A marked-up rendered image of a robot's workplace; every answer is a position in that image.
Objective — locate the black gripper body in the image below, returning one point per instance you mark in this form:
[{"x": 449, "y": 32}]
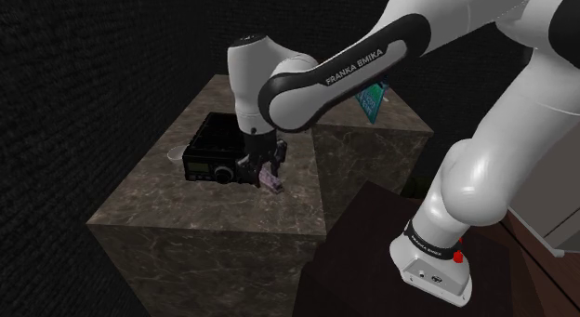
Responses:
[{"x": 260, "y": 146}]

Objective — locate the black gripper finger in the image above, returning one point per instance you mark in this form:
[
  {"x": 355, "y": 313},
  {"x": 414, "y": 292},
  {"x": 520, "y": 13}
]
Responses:
[
  {"x": 281, "y": 154},
  {"x": 247, "y": 169}
]

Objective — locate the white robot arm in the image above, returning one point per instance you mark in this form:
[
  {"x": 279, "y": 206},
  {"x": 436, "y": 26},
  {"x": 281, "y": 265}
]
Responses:
[{"x": 480, "y": 180}]

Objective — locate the lilac box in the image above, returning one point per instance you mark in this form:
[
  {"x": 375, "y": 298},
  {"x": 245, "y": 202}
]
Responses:
[{"x": 273, "y": 183}]

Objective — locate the black radio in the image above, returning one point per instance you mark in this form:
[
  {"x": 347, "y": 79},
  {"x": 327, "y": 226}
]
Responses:
[{"x": 213, "y": 148}]

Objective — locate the white bowl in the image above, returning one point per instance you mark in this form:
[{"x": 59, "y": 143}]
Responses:
[{"x": 176, "y": 155}]

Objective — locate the teal box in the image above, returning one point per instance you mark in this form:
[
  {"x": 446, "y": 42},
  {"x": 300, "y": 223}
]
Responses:
[{"x": 371, "y": 105}]

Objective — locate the dark robot stand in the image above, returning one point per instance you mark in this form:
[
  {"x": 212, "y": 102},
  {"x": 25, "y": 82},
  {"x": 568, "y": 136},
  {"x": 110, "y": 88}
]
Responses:
[{"x": 358, "y": 257}]

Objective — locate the grey cabinet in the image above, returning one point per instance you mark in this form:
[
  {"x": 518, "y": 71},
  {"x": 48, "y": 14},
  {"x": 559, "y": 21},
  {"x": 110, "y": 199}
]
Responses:
[{"x": 548, "y": 203}]

